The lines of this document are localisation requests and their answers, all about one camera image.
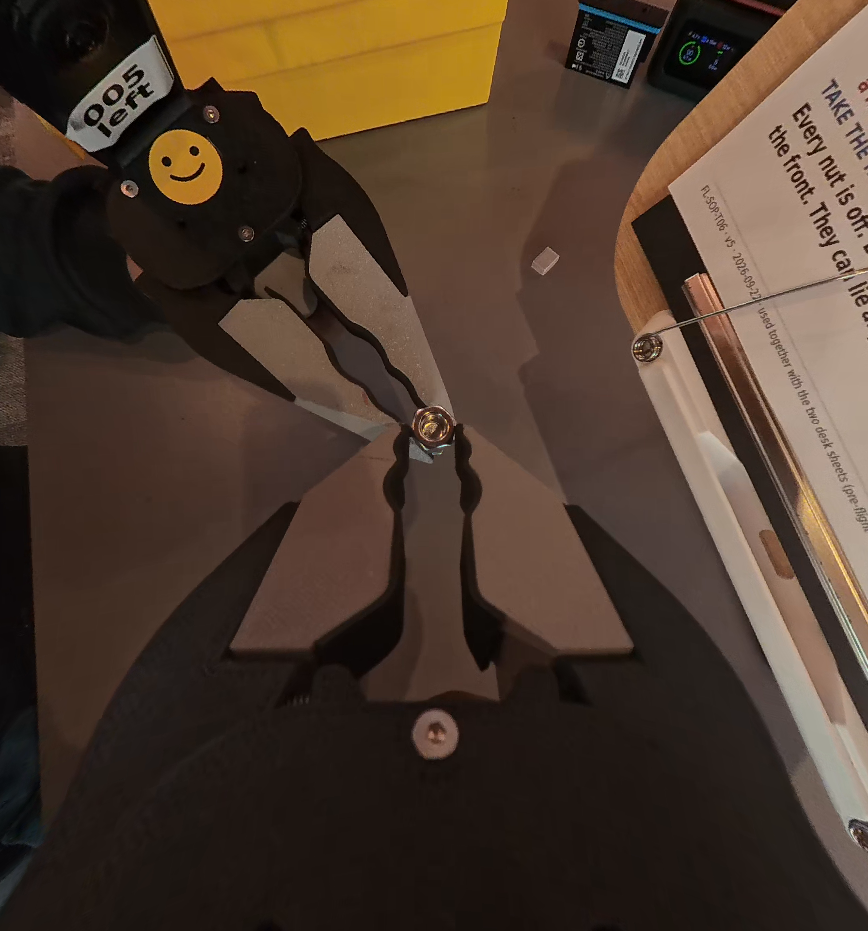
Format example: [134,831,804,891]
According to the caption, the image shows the small black box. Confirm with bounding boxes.
[565,2,662,90]

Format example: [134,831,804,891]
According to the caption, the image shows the white stand ledge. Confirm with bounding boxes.
[631,309,868,867]

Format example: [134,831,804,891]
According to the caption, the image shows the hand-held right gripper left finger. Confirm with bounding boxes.
[228,425,409,674]

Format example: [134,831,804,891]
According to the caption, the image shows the black device with screen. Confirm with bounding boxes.
[648,0,762,103]

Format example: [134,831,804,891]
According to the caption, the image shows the printed instruction sheet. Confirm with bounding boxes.
[668,0,868,605]

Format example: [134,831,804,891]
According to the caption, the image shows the yellow plastic box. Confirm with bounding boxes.
[146,0,511,143]

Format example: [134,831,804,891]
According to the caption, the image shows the black backing sheet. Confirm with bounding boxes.
[631,195,868,757]

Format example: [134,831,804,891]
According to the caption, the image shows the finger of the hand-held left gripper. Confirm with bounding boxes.
[305,215,452,423]
[218,284,436,464]

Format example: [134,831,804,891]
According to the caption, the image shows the steel hex nut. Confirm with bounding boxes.
[410,406,455,448]

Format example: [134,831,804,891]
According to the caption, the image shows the clear acrylic ledge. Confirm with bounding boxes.
[681,273,868,656]

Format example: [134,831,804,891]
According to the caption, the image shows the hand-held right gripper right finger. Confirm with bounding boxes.
[454,425,634,674]

